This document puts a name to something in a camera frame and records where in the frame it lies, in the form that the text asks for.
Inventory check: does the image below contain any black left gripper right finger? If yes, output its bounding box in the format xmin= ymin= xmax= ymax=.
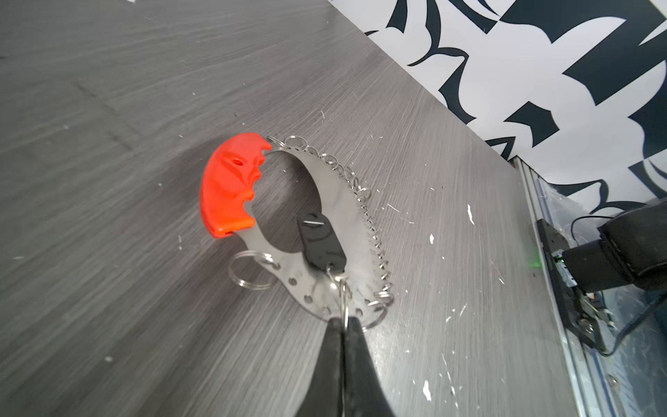
xmin=342 ymin=317 xmax=394 ymax=417

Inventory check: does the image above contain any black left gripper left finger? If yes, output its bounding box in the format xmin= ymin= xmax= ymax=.
xmin=295 ymin=318 xmax=344 ymax=417

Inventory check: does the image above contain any small black key fob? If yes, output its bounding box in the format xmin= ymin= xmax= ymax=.
xmin=296 ymin=212 xmax=347 ymax=275

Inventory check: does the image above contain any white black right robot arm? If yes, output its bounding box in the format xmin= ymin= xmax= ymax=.
xmin=562 ymin=201 xmax=666 ymax=293

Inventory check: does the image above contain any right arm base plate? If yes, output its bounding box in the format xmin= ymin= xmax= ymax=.
xmin=536 ymin=219 xmax=607 ymax=351

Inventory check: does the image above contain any aluminium rail base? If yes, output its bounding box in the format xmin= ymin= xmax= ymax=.
xmin=512 ymin=156 xmax=620 ymax=416

